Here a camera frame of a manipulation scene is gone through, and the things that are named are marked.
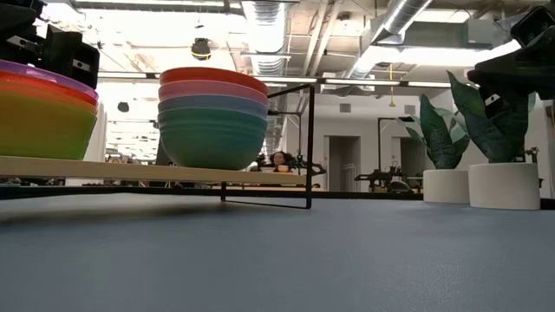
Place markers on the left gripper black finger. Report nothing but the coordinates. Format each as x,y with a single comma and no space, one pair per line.
71,52
21,45

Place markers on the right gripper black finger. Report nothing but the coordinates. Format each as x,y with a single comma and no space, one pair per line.
485,73
503,102

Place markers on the purple translucent plastic bowl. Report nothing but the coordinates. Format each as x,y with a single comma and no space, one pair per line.
52,76

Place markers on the orange-red translucent plastic bowl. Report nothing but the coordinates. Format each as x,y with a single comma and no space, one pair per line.
43,89

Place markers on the lime translucent plastic bowl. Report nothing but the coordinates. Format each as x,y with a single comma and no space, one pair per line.
43,130

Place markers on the coral red opaque bowl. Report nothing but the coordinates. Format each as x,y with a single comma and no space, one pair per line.
212,76

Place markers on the pink opaque bowl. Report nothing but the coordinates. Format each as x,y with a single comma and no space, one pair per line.
212,90

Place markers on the blue opaque bowl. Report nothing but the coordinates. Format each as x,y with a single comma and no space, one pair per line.
212,103

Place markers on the background black robot arm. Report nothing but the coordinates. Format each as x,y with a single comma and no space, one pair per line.
312,167

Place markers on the small black round fixture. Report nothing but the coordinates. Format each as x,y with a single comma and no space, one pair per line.
123,107

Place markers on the green plant in white pot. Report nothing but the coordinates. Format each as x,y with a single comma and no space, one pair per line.
503,186
444,186

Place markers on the long light strip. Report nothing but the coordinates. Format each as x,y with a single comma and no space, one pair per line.
368,81

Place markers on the background robot station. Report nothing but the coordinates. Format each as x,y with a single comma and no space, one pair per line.
381,177

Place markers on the seated person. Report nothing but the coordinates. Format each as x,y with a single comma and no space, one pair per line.
281,158

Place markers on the small orange background cup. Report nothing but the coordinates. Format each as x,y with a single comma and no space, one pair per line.
282,168

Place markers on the small white background bowl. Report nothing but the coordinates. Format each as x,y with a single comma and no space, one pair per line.
266,169

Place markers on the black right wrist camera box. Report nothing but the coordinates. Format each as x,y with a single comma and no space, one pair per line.
533,24

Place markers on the grey rectangular air duct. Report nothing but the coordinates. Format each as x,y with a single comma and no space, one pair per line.
433,34

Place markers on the silver spiral ventilation duct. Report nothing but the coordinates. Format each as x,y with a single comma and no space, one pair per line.
399,17

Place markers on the black dome ceiling camera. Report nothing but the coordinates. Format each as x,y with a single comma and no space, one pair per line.
200,48

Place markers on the wooden shelf with black frame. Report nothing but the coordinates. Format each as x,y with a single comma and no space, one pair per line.
130,171

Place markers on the ribbed flexible ventilation duct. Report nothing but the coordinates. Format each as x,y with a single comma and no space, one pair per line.
264,39

